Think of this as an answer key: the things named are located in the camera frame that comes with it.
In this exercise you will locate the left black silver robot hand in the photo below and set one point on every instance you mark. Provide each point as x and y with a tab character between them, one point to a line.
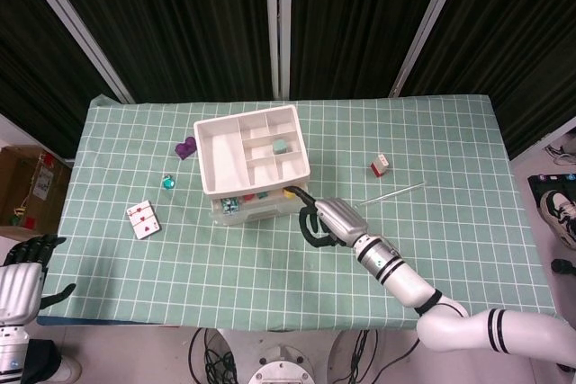
18	287

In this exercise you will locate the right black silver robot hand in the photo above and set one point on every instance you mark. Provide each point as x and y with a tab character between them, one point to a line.
339	220

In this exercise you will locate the clear plastic drawer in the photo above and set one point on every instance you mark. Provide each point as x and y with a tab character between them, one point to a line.
261	215

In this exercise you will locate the round white robot base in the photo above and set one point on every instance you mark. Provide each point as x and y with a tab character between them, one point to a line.
281	368

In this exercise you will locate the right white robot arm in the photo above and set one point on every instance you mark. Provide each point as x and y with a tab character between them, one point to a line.
405	285

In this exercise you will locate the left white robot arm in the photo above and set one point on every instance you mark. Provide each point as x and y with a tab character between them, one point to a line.
11	348

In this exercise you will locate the white plastic drawer organizer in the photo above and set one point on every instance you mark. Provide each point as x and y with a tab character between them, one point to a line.
220	154

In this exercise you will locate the red white stamp block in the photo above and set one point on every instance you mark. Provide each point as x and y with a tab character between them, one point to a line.
379	165

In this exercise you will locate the teal cube eraser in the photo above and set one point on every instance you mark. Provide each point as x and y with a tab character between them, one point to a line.
280	146

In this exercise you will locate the white shoe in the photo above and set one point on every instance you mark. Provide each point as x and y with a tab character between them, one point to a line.
69	370

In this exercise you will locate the brown cardboard box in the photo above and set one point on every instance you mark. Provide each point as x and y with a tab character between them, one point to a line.
18	177

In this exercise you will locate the green white checked tablecloth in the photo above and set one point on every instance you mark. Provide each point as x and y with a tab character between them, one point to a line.
225	276

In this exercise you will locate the playing card deck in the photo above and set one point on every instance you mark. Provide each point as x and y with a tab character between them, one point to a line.
143	219

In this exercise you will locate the purple heart-shaped block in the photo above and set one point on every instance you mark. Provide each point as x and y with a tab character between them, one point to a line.
186	148

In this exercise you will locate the black pleated curtain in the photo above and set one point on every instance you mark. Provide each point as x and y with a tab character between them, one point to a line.
517	42
31	65
360	20
180	20

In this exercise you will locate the black device with coloured buttons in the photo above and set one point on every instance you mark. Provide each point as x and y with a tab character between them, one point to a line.
546	181

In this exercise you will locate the black white sneaker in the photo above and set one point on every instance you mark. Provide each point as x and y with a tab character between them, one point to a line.
560	213

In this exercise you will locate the black cylindrical object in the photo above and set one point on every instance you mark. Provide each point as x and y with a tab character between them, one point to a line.
562	265

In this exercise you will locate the white sneaker with laces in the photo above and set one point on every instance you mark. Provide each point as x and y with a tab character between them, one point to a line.
558	154

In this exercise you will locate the white frame post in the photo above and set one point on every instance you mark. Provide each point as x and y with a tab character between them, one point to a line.
278	20
72	20
427	24

